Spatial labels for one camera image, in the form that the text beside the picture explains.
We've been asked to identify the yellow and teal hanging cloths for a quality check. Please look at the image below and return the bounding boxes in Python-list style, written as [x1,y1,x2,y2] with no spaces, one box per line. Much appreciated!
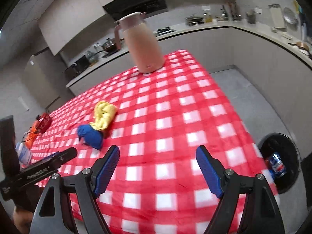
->
[292,0,304,15]

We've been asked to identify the round steel bowl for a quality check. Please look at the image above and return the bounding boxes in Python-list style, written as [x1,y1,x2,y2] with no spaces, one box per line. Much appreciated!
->
[283,7,299,25]

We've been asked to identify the grey upper wall cabinet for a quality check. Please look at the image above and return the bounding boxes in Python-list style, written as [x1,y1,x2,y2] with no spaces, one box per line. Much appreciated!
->
[38,0,242,56]

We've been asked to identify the black range hood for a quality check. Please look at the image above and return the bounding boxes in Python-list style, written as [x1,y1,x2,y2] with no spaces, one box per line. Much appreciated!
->
[102,0,168,21]

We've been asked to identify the red white checkered tablecloth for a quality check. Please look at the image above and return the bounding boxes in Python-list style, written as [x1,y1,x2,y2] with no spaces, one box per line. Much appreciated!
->
[24,49,279,234]

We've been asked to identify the blue cloth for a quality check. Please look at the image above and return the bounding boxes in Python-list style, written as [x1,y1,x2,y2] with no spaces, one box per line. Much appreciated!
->
[77,124,104,150]

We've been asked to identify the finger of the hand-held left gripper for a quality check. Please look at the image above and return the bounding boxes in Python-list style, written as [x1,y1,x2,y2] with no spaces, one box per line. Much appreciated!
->
[52,147,78,169]
[36,152,62,167]

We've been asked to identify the knife holder with knives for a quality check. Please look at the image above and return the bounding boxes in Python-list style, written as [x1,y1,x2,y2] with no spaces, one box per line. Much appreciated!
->
[228,2,242,21]

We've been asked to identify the grey kitchen counter cabinets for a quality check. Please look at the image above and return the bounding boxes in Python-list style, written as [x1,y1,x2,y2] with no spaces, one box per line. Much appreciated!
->
[66,21,312,117]

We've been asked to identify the beige rectangular tray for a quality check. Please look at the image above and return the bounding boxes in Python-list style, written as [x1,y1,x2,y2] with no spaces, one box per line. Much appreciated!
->
[269,4,285,28]

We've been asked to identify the grey refrigerator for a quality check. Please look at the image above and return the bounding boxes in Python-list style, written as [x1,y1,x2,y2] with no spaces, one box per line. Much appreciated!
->
[24,46,61,110]

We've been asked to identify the wire dish rack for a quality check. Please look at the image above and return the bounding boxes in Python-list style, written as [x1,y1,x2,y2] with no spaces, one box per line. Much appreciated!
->
[185,15,204,26]

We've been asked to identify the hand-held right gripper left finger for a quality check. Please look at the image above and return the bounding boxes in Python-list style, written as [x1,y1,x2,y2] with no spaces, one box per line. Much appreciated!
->
[29,145,121,234]

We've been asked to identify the black countertop oven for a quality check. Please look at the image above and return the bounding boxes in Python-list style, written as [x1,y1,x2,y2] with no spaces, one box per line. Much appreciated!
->
[65,55,89,78]

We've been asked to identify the steel pot with lid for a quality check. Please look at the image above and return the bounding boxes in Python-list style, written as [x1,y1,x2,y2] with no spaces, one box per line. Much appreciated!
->
[102,39,117,53]

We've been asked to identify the black gas stove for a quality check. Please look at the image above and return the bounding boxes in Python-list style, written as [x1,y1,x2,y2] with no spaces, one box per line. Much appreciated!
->
[153,26,176,35]

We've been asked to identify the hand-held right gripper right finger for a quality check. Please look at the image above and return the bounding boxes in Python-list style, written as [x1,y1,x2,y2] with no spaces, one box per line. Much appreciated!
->
[196,145,285,234]

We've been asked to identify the utensil holder with chopsticks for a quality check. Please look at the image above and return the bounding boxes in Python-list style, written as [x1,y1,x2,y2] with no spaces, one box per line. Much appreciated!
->
[246,9,256,25]

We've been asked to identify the clear glass jar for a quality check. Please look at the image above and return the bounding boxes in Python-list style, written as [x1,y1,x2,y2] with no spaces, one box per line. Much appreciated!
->
[86,51,98,65]

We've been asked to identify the black round trash bin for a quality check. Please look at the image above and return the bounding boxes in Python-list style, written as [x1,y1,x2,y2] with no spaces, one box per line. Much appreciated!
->
[257,133,301,195]

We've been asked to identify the pink thermos jug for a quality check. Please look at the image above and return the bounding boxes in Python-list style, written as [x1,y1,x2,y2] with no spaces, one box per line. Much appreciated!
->
[114,12,165,74]

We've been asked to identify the blue drink can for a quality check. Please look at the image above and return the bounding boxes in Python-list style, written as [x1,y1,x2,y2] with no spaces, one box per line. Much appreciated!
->
[268,152,287,178]

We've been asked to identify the person's left forearm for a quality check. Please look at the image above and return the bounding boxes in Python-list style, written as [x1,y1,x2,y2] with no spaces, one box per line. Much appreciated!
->
[12,206,33,234]

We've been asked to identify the yellow crumpled cloth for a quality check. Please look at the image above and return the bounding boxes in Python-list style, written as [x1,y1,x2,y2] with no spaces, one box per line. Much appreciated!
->
[88,101,117,131]

